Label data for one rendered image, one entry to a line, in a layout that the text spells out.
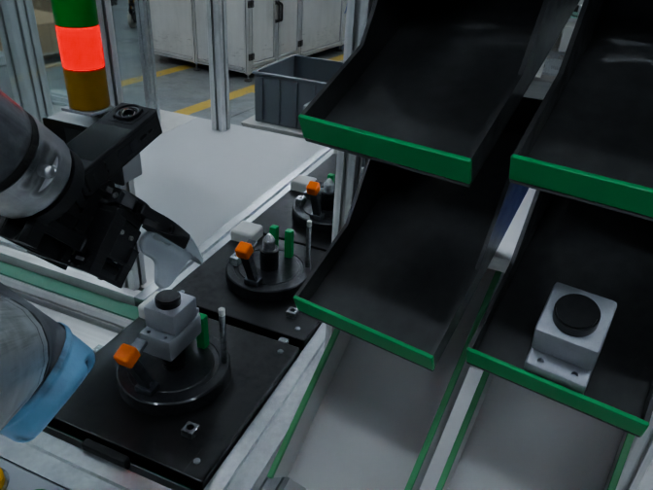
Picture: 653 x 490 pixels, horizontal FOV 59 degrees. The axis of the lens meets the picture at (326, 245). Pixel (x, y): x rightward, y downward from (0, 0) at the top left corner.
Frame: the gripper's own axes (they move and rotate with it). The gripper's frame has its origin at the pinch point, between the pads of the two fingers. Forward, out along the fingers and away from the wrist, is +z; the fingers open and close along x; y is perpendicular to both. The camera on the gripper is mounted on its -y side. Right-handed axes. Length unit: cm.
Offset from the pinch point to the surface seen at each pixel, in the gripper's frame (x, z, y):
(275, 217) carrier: -8.9, 43.7, -20.1
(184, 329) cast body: 2.1, 7.7, 7.9
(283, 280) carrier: 3.7, 27.9, -5.3
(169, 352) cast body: 2.0, 6.8, 11.0
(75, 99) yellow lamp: -18.9, -2.5, -13.8
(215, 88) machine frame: -63, 83, -69
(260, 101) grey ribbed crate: -89, 155, -108
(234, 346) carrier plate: 3.8, 19.6, 7.2
